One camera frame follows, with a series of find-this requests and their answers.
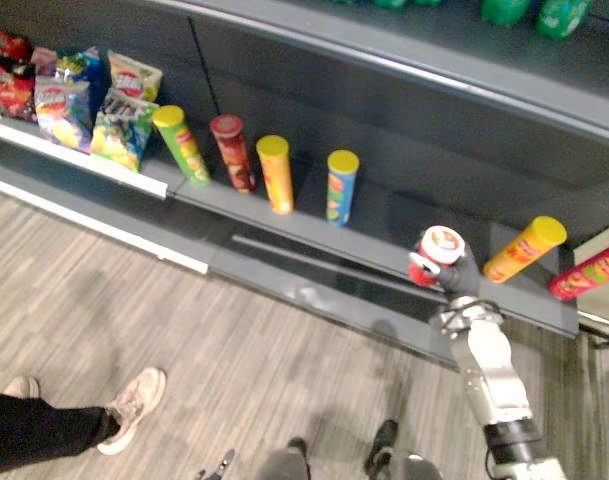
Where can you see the dark red chips can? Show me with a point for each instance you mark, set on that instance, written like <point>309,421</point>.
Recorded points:
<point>234,155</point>

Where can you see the blue chips bag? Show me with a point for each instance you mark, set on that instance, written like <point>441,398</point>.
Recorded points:
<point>86,67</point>

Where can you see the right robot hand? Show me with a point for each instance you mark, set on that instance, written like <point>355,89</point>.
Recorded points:
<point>461,277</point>

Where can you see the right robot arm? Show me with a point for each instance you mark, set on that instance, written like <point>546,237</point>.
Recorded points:
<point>489,367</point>

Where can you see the red chips can yellow lid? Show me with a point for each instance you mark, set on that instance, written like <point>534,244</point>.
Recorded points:
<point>586,274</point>

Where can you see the person's leg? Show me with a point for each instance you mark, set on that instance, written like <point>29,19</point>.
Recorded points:
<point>39,430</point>

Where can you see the green plastic bottle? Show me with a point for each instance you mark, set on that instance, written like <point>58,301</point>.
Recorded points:
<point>561,17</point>
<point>504,10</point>
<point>391,3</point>

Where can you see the red white chips can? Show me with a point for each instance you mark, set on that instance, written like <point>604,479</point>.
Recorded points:
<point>440,244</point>

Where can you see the green chips can yellow lid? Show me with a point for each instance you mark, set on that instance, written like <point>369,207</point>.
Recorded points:
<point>184,148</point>

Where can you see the pale yellow chips bag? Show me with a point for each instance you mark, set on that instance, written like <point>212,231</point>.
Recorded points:
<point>134,77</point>

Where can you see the orange chips can yellow lid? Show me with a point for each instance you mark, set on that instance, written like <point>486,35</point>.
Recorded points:
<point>524,249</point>

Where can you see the grey shop shelf unit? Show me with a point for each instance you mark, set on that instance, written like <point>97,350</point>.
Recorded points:
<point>384,130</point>

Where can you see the blue chips can yellow lid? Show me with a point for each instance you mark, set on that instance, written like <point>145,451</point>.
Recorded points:
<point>341,190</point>

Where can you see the person's beige shoe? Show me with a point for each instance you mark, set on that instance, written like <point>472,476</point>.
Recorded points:
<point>134,407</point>
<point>23,387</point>

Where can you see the purple snack bag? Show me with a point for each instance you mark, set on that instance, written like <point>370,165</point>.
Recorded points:
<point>44,61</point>

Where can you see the green yellow chips bag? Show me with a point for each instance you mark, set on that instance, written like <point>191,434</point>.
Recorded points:
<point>120,132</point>

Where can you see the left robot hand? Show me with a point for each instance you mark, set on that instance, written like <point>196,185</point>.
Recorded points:
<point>223,463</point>

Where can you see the white multicolour chips bag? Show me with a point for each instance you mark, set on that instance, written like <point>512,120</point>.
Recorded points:
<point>64,115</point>

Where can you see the red chips bag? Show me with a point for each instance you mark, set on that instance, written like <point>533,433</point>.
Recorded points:
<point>13,82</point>

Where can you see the white shelf price strip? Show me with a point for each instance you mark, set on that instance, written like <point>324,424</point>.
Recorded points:
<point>84,159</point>
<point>109,227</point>

